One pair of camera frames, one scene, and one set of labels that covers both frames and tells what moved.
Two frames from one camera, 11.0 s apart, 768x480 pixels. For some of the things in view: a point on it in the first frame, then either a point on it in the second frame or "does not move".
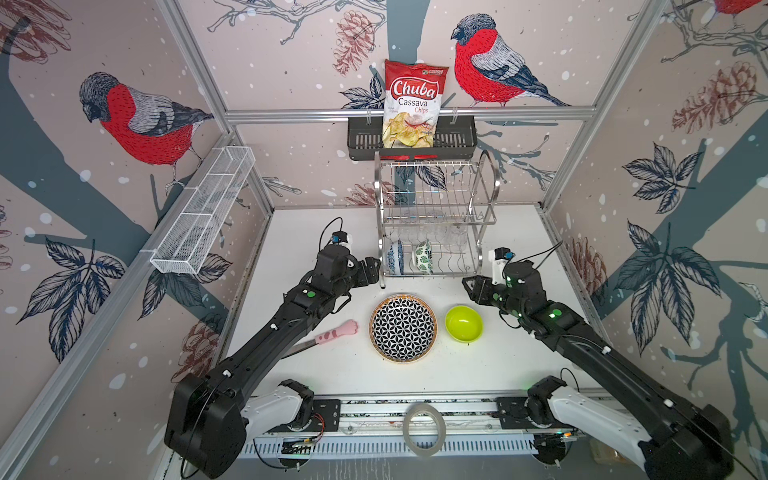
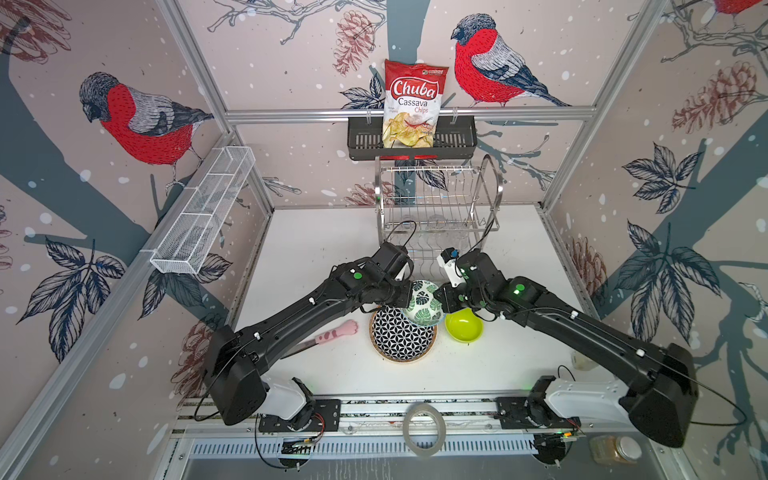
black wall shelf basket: [454, 140] does not move
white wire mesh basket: [186, 244] does not move
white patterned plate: [403, 329] does not move
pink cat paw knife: [350, 327] does not move
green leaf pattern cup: [422, 257] -> [424, 309]
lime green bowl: [463, 323] does not move
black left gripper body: [361, 278] -> [399, 293]
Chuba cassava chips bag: [412, 97] does not move
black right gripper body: [486, 294] -> [453, 300]
